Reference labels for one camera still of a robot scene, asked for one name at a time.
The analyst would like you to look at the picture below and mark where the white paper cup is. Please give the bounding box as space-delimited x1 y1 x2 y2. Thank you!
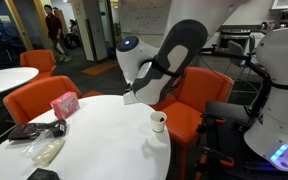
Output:
149 110 168 134

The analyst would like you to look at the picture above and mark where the orange floor mat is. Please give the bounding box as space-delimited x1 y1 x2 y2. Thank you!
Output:
81 59 120 77

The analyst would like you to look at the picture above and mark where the orange armchair beside robot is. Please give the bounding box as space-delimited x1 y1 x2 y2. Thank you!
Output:
151 66 234 180

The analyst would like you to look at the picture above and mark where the whiteboard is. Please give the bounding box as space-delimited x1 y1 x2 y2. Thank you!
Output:
118 0 172 36

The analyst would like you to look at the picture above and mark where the pink box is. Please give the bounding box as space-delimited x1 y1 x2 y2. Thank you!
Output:
49 91 80 120

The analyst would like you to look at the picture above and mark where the black robot stand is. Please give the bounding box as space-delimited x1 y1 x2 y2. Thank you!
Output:
193 99 288 180

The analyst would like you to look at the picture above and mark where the grey office chair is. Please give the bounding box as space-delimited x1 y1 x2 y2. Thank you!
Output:
227 39 252 69

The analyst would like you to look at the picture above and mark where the steel oven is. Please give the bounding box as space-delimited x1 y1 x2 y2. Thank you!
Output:
218 28 252 49

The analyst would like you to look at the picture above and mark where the person in red shirt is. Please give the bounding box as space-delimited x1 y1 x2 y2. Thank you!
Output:
43 4 72 63

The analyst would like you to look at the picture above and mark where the dark brown bag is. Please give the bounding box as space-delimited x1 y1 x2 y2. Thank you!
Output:
7 119 67 141

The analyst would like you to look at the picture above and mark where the clear plastic bag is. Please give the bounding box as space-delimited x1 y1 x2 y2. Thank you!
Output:
19 129 56 160

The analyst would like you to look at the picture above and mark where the flat black object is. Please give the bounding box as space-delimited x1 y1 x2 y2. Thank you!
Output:
26 168 61 180

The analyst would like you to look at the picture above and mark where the white round side table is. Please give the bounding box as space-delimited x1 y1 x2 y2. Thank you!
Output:
0 66 40 111

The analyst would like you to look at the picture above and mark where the orange handled clamp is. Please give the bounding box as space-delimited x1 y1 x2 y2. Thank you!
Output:
193 146 236 180
197 113 227 134

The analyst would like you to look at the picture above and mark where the black camera boom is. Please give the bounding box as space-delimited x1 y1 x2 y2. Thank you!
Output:
199 45 272 118

